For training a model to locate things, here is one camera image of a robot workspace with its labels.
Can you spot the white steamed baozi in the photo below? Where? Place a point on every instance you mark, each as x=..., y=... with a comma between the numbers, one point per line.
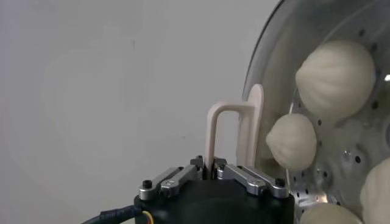
x=329, y=215
x=291, y=141
x=335, y=76
x=376, y=194

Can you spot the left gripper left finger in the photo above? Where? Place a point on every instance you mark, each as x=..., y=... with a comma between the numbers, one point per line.
x=170, y=182

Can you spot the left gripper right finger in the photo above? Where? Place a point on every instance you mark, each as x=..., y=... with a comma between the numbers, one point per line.
x=250, y=179

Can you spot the steel steamer basket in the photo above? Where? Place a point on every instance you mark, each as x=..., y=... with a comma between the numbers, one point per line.
x=347, y=143

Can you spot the glass pot lid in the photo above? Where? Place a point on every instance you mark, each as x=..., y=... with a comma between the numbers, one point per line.
x=248, y=131

